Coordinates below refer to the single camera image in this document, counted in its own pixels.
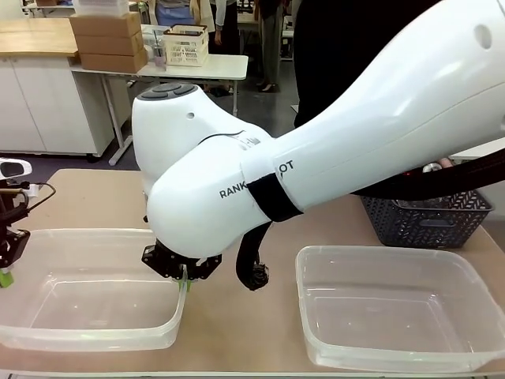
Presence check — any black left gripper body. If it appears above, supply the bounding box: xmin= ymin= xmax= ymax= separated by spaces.
xmin=0 ymin=179 xmax=31 ymax=234

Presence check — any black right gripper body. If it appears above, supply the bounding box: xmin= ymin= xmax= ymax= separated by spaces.
xmin=155 ymin=238 xmax=210 ymax=280

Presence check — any large clear plastic bin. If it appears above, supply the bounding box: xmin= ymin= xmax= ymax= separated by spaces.
xmin=0 ymin=227 xmax=187 ymax=352

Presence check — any dark grey woven plastic basket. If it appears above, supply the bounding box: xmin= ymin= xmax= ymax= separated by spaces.
xmin=361 ymin=188 xmax=495 ymax=250

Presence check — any cream basket with brown rim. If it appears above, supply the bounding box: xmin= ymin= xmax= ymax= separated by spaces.
xmin=163 ymin=25 xmax=209 ymax=67

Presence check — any white cabinet with wooden top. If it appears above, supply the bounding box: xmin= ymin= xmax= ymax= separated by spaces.
xmin=0 ymin=17 xmax=115 ymax=155

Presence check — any brown cardboard box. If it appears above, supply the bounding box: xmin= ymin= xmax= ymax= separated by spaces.
xmin=74 ymin=31 xmax=145 ymax=56
xmin=69 ymin=11 xmax=142 ymax=39
xmin=80 ymin=49 xmax=149 ymax=74

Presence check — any small clear plastic bin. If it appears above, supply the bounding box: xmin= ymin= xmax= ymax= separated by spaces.
xmin=295 ymin=244 xmax=495 ymax=369

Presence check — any white folding table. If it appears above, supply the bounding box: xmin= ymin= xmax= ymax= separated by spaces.
xmin=70 ymin=53 xmax=249 ymax=165

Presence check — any plastic cup with straw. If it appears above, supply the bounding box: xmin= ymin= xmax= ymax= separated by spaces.
xmin=151 ymin=31 xmax=169 ymax=72

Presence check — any white plastic container stack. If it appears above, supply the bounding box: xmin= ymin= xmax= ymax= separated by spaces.
xmin=73 ymin=0 xmax=129 ymax=17

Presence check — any person in black clothes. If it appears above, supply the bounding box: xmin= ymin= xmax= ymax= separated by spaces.
xmin=294 ymin=0 xmax=358 ymax=129

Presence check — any person in grey trousers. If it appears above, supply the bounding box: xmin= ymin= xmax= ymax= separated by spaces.
xmin=256 ymin=0 xmax=293 ymax=94

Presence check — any person in dark trousers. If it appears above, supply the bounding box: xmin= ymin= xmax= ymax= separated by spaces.
xmin=212 ymin=0 xmax=238 ymax=54

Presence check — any person in blue dress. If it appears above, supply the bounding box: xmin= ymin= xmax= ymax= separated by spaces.
xmin=155 ymin=0 xmax=196 ymax=28

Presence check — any person in beige coat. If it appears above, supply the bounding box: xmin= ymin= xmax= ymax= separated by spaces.
xmin=189 ymin=0 xmax=216 ymax=35

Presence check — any white side table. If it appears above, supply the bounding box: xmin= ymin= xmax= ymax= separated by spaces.
xmin=449 ymin=133 xmax=505 ymax=161

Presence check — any thin black camera cable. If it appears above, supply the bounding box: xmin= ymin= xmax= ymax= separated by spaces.
xmin=23 ymin=181 xmax=57 ymax=210

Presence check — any black strap on arm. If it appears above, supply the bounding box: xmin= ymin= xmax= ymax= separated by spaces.
xmin=247 ymin=172 xmax=304 ymax=223

